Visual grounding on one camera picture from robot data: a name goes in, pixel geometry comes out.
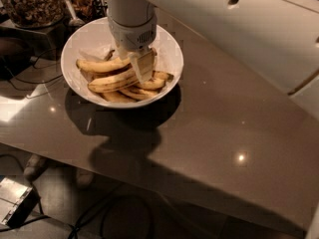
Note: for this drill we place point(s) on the glass jar of nuts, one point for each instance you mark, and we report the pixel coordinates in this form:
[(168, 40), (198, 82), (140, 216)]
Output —
[(33, 14)]

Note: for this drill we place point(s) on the metal scoop spoon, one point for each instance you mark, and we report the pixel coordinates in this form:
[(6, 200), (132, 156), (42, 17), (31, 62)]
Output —
[(74, 21)]

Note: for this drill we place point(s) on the black device with cable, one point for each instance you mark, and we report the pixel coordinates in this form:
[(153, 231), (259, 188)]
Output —
[(22, 70)]

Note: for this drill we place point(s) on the white ceramic bowl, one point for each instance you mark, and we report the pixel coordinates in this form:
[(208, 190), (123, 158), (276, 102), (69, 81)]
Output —
[(94, 40)]

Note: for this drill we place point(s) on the grey metal box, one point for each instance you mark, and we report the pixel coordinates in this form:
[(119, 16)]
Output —
[(16, 202)]

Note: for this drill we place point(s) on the dark snack container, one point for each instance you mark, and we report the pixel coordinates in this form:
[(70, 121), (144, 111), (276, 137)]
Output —
[(84, 9)]

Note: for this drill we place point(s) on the small right yellow banana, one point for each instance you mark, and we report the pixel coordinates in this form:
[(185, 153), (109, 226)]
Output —
[(158, 81)]

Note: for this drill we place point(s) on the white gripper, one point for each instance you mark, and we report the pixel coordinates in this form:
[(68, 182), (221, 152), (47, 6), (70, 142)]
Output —
[(132, 36)]

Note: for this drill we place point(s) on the long front yellow banana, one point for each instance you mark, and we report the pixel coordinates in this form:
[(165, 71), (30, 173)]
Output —
[(114, 82)]

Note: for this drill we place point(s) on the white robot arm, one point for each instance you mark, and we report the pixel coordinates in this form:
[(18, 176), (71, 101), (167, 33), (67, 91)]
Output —
[(277, 39)]

